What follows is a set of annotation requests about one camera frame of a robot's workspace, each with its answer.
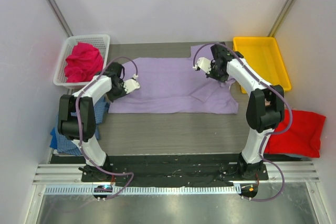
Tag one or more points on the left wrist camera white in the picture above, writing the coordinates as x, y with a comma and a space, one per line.
131, 84

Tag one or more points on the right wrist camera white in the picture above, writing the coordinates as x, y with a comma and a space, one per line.
203, 64

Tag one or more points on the yellow plastic tray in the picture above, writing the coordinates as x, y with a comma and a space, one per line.
263, 55

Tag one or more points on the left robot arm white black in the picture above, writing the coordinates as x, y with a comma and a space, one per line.
77, 120

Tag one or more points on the red folded shirt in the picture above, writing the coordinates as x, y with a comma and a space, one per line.
302, 138

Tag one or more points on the white plastic basket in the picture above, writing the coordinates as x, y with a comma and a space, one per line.
100, 41

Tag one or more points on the purple t shirt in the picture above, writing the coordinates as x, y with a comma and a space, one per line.
171, 85

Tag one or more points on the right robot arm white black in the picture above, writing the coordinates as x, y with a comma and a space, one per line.
265, 108

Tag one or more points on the pink crumpled shirt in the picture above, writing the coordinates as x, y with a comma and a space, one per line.
83, 63

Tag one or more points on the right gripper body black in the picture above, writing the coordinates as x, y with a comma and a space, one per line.
219, 74

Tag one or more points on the white slotted cable duct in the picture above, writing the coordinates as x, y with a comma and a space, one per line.
107, 190

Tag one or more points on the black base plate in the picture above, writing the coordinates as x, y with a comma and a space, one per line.
207, 170

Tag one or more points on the blue checkered shirt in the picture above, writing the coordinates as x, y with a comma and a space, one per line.
65, 146

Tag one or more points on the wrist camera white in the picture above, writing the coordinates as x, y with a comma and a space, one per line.
131, 84
203, 64

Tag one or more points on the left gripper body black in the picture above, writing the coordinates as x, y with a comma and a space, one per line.
115, 95

